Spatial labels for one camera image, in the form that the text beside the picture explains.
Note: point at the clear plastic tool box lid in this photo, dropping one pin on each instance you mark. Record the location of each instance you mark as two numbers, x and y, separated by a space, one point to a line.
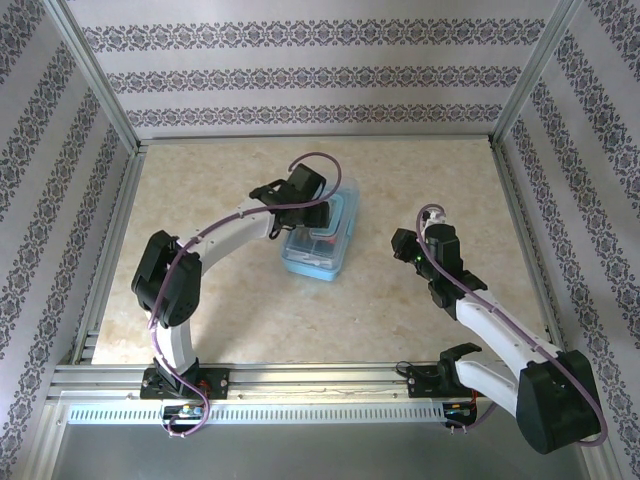
347 200

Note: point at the blue plastic tool box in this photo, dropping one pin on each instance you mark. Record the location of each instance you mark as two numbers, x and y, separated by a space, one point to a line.
310 272

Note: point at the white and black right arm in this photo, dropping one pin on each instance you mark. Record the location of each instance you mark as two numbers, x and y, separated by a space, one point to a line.
500 330

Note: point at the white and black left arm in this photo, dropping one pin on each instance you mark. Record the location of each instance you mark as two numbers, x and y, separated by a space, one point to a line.
225 232

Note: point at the small controller board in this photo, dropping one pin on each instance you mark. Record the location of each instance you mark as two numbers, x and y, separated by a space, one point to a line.
185 411
457 411

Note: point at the grey metal sheet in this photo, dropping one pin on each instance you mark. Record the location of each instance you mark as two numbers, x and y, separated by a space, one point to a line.
320 455

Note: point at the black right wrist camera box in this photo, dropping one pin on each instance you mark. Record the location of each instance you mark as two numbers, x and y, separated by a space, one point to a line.
404 245

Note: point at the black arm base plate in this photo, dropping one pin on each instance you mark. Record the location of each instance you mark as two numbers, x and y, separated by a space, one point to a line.
220 382
422 382

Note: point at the aluminium mounting rail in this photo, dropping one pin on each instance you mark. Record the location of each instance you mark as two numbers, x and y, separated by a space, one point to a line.
320 380

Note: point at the aluminium frame post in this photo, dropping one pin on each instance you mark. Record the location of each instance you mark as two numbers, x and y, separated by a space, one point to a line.
97 80
531 80

